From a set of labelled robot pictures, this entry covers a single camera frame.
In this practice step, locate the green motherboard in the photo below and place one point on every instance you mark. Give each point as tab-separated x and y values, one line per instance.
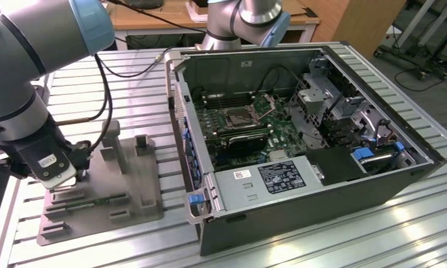
283	134

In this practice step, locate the black open PC case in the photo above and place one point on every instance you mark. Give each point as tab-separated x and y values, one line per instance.
283	229

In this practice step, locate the green RAM stick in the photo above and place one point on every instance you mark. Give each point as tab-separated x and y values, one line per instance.
96	201

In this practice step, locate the small cardboard box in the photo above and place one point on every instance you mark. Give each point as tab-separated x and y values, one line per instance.
198	14

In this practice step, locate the blue disk carrier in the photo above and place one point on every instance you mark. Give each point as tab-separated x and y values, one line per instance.
363	155

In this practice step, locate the wooden desk with white frame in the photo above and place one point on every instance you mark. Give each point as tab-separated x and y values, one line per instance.
152	22

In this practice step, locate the black wheeled equipment stand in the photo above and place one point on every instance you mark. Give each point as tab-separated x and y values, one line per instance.
425	58

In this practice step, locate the black drive bay cover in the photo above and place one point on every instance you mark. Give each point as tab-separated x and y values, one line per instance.
335	164

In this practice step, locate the grey parts rack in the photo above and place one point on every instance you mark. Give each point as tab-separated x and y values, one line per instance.
108	178

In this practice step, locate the grey power supply unit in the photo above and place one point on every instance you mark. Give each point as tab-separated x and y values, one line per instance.
242	195

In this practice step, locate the black graphics card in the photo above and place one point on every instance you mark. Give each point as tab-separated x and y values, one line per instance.
246	145

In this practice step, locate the blue case latch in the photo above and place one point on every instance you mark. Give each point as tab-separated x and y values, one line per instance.
195	199

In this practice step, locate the CPU socket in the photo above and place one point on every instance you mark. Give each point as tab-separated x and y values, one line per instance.
240	118

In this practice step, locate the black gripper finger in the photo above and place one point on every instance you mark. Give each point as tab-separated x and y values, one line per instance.
12	166
81	174

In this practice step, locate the wooden cabinet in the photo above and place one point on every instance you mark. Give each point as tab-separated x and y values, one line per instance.
358	22

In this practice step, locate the grey metal drive cage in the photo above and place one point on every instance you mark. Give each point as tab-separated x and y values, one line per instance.
312	97

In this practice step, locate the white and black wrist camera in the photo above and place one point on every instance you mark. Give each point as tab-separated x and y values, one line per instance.
59	176

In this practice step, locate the silver chipset heatsink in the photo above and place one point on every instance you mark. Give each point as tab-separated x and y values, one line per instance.
279	155

